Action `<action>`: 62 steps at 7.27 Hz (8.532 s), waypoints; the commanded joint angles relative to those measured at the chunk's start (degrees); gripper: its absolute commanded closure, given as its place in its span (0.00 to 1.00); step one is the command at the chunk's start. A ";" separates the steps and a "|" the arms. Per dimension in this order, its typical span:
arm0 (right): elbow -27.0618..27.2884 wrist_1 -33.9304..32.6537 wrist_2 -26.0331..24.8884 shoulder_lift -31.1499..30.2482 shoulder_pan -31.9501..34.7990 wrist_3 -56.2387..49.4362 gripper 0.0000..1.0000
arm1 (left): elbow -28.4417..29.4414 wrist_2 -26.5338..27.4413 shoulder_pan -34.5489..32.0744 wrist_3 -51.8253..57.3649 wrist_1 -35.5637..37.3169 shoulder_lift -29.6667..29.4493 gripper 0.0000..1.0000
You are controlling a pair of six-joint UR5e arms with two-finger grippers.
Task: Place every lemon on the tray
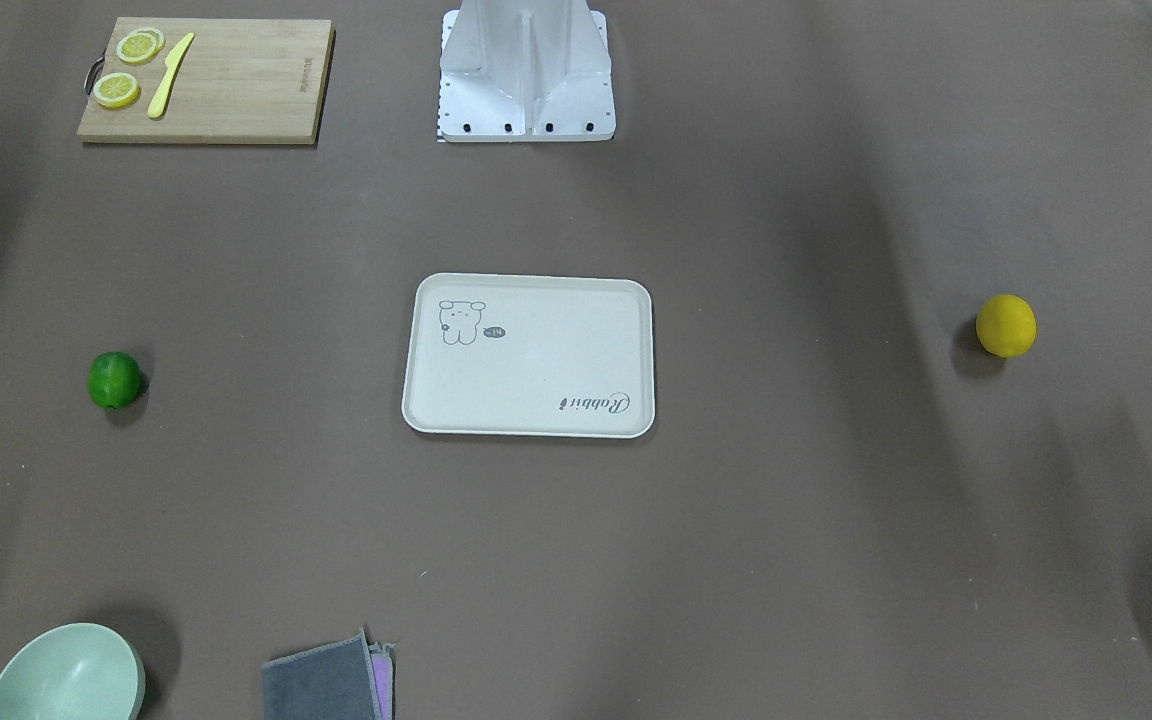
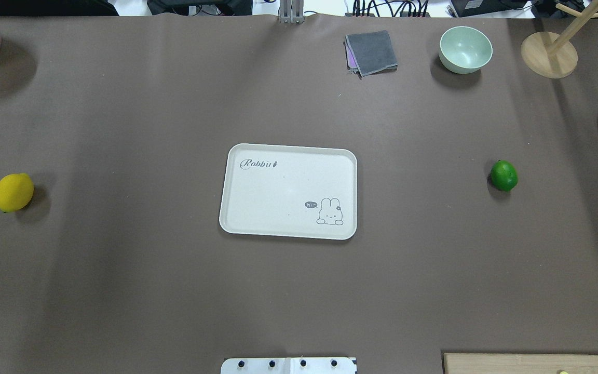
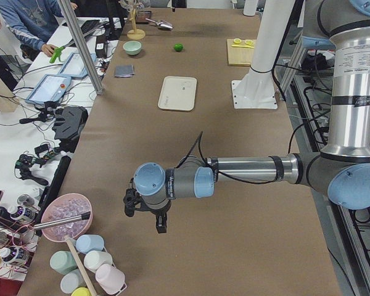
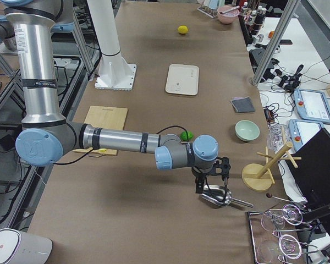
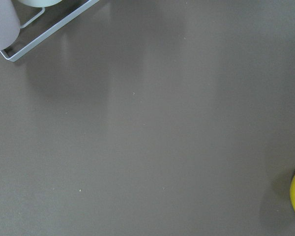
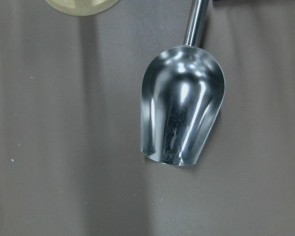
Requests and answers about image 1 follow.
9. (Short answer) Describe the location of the yellow lemon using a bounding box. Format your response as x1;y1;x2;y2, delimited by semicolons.
973;293;1038;359

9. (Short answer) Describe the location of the green lime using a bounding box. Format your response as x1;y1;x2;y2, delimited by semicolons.
86;351;143;410

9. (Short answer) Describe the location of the cream rabbit tray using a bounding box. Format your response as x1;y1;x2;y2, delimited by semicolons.
401;272;657;439

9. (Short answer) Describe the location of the white metal column base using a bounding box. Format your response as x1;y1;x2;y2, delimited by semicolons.
435;1;617;143

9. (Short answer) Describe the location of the pink folded cloth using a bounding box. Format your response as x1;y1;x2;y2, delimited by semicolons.
367;644;396;720

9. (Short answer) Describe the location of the grey folded cloth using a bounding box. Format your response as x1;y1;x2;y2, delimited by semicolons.
262;632;380;719

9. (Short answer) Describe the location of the bamboo cutting board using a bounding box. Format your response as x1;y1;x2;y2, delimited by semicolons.
77;15;335;146

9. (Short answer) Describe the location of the yellow plastic knife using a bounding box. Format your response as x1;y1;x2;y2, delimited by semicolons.
147;32;195;120

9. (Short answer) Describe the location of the lemon slice lower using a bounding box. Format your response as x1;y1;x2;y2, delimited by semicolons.
90;71;141;109

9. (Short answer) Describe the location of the lemon slice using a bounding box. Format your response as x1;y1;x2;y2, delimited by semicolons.
90;71;141;109
115;26;165;65

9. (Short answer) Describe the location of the lemon slice upper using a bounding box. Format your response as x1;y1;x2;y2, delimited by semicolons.
115;26;165;65

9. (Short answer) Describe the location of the mint green bowl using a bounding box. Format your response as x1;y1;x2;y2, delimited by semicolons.
0;623;147;719

